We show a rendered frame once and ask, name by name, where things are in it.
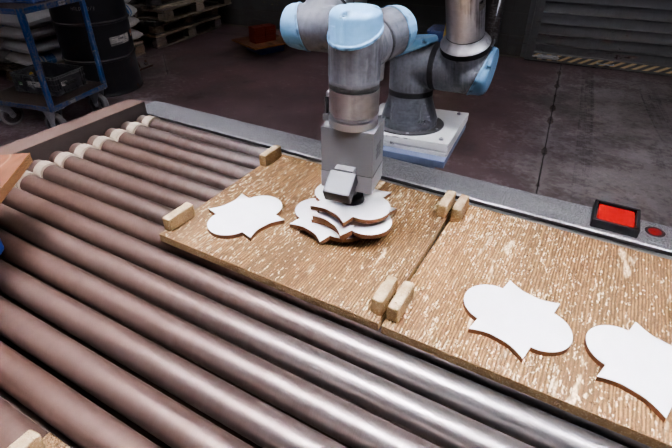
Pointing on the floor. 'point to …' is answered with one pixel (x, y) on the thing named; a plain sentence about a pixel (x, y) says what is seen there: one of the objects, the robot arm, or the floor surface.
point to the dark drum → (108, 13)
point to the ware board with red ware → (262, 39)
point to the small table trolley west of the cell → (10, 104)
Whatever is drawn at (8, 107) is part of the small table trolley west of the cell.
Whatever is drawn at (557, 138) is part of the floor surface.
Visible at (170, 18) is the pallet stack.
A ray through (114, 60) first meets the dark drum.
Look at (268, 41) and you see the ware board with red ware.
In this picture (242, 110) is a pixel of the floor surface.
